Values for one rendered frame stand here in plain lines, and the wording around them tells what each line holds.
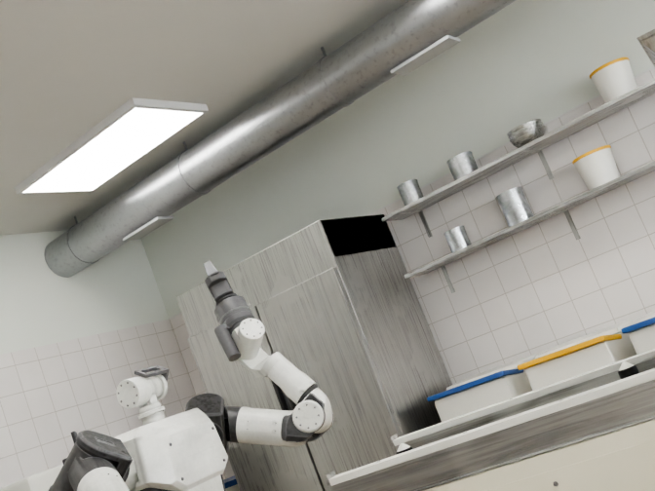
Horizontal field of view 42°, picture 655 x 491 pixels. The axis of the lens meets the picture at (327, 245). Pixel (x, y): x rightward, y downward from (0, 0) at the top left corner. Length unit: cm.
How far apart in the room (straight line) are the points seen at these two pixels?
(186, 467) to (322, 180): 465
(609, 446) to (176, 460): 96
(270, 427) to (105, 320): 506
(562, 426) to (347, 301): 400
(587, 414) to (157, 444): 96
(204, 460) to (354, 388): 341
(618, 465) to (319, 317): 418
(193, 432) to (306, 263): 356
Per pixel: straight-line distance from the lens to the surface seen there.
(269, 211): 671
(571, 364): 499
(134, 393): 198
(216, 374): 602
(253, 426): 214
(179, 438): 194
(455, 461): 141
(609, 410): 133
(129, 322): 724
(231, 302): 221
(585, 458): 134
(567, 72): 561
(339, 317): 531
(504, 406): 167
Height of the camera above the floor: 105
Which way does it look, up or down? 9 degrees up
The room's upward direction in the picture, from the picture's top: 21 degrees counter-clockwise
